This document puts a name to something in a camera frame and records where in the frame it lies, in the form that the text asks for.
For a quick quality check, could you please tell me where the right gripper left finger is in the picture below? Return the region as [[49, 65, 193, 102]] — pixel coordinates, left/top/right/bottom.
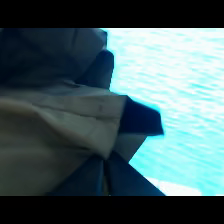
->
[[49, 155, 106, 197]]

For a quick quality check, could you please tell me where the dark blue garment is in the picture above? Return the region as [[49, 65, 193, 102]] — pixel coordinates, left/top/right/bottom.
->
[[75, 49, 165, 137]]

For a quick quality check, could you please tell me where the beige garment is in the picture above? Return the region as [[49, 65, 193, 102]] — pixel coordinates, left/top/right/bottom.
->
[[0, 27, 149, 197]]

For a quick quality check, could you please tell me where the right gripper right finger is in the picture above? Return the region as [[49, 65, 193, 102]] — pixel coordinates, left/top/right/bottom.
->
[[105, 150, 167, 197]]

